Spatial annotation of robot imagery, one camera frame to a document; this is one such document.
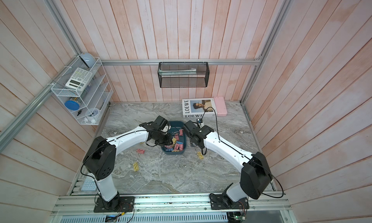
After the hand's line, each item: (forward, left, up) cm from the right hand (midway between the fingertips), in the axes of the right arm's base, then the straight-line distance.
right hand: (202, 138), depth 84 cm
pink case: (+37, -18, -11) cm, 42 cm away
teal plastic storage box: (+21, +18, -17) cm, 32 cm away
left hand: (-1, +19, -6) cm, 20 cm away
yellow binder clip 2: (-5, +1, -12) cm, 12 cm away
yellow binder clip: (-14, +40, -10) cm, 43 cm away
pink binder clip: (-4, +39, -11) cm, 41 cm away
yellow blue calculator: (-24, +63, -10) cm, 68 cm away
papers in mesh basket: (+33, +15, +23) cm, 43 cm away
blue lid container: (+7, +71, +20) cm, 74 cm away
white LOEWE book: (+33, 0, -8) cm, 34 cm away
